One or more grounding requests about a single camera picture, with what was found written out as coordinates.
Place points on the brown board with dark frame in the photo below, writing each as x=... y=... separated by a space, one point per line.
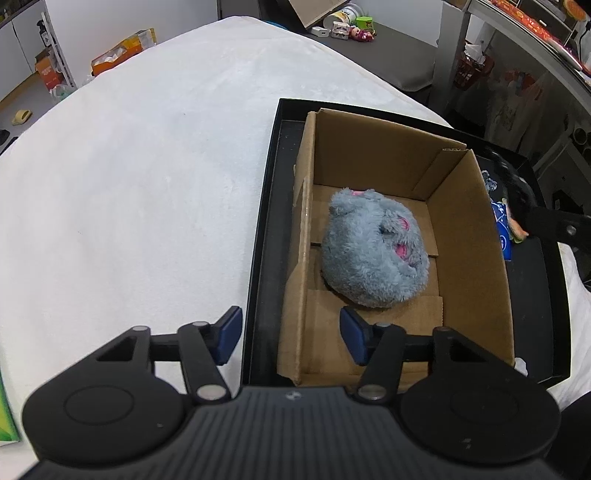
x=314 y=11

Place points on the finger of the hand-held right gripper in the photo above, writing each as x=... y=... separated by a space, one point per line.
x=512 y=182

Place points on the orange carton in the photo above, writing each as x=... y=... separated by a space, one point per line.
x=46 y=71

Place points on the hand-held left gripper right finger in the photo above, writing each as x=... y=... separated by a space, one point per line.
x=353 y=334

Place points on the red basket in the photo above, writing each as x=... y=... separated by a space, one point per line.
x=471 y=71

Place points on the brown cardboard box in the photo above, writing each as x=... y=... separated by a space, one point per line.
x=466 y=258

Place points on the blue-grey plush toy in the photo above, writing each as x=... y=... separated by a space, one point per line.
x=501 y=224

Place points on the white charger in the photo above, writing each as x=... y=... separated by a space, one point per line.
x=319 y=31

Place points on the milk powder tin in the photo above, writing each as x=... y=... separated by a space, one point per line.
x=346 y=14

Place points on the orange and green soft toy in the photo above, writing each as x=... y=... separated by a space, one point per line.
x=517 y=230

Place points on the black slipper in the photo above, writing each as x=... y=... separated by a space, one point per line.
x=2 y=136

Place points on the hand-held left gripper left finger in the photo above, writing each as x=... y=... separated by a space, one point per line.
x=228 y=334

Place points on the black shallow tray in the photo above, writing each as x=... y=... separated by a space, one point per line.
x=277 y=184

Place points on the orange open box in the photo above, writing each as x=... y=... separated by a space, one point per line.
x=122 y=50

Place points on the white printed shirt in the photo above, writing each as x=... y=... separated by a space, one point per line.
x=512 y=108

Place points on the green plastic cup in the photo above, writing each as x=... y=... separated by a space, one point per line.
x=365 y=21

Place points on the green paper box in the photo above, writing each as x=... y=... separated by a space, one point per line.
x=7 y=415

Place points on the yellow slipper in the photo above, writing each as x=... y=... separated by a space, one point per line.
x=21 y=116

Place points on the green plastic bag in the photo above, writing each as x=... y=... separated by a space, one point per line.
x=62 y=91

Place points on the small red doll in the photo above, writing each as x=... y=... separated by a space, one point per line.
x=362 y=33

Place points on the grey plush toy with pink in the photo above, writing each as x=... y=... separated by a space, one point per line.
x=364 y=258

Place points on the white cabinet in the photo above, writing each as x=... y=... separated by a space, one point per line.
x=18 y=46

